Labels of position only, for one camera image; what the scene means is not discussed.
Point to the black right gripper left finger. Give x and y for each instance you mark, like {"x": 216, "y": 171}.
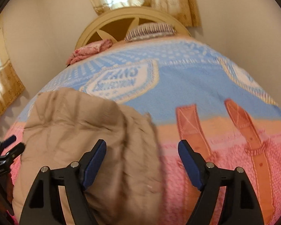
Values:
{"x": 43, "y": 202}

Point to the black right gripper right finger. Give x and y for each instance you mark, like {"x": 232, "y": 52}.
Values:
{"x": 240, "y": 205}

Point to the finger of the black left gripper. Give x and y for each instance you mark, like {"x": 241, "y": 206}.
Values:
{"x": 4, "y": 144}
{"x": 10, "y": 156}

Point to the beige puffer jacket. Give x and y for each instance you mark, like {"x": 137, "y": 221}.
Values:
{"x": 64, "y": 124}

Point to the beige patterned side curtain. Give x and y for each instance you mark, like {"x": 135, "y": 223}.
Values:
{"x": 10, "y": 84}

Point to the blue pink printed bedspread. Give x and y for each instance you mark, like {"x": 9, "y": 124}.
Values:
{"x": 191, "y": 92}

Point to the pink floral folded blanket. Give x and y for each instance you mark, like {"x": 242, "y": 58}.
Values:
{"x": 88, "y": 51}

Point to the cream wooden headboard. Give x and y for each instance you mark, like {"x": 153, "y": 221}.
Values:
{"x": 115, "y": 24}

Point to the striped pillow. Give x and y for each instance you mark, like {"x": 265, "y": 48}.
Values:
{"x": 150, "y": 30}

